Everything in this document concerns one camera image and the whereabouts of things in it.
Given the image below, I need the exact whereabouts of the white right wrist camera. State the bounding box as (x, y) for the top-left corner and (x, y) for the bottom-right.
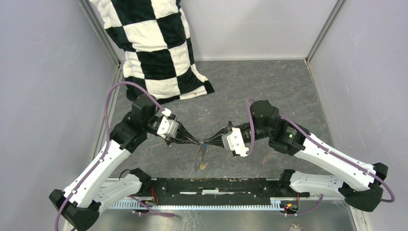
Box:
(225, 127), (249, 157)

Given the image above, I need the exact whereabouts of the white slotted cable duct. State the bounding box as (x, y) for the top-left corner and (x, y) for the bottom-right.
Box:
(108, 199), (283, 211)

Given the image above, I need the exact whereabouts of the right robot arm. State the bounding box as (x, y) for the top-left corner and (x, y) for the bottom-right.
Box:
(204, 99), (389, 212)

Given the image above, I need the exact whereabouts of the black white checkered blanket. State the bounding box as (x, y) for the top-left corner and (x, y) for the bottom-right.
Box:
(92, 0), (215, 103)

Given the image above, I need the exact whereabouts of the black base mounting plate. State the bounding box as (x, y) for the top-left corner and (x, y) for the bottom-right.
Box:
(132, 178), (310, 205)

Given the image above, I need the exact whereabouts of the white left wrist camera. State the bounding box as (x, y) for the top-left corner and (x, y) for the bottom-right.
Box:
(156, 108), (179, 139)

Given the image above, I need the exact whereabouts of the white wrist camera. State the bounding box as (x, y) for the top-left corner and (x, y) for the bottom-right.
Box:
(156, 108), (179, 139)
(225, 127), (249, 157)

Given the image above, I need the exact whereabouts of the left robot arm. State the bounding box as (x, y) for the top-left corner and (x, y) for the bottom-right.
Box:
(49, 94), (201, 231)

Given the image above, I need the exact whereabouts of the metal key organizer plate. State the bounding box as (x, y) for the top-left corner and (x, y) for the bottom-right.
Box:
(194, 137), (208, 172)

